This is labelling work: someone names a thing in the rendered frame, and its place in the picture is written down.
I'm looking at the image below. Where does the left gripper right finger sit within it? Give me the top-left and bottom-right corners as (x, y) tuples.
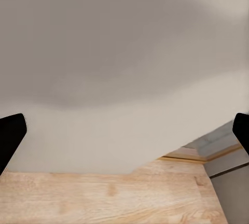
(232, 113), (249, 155)

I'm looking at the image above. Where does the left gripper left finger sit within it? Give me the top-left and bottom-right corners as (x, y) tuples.
(0, 113), (27, 175)

